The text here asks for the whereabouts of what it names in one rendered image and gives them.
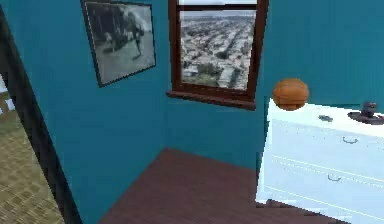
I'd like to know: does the white chest of drawers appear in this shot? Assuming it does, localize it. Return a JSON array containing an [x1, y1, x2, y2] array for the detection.
[[255, 97, 384, 224]]

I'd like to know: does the black framed grey picture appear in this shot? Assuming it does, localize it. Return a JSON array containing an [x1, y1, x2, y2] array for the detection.
[[80, 0, 157, 89]]

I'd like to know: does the black lamp base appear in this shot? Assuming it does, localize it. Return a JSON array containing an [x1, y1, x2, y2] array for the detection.
[[347, 101, 384, 126]]

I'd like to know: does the brown framed window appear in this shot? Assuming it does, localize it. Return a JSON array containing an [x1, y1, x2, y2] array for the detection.
[[165, 0, 270, 111]]

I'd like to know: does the orange basketball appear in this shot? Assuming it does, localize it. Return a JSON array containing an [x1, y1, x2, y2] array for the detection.
[[272, 77, 310, 112]]

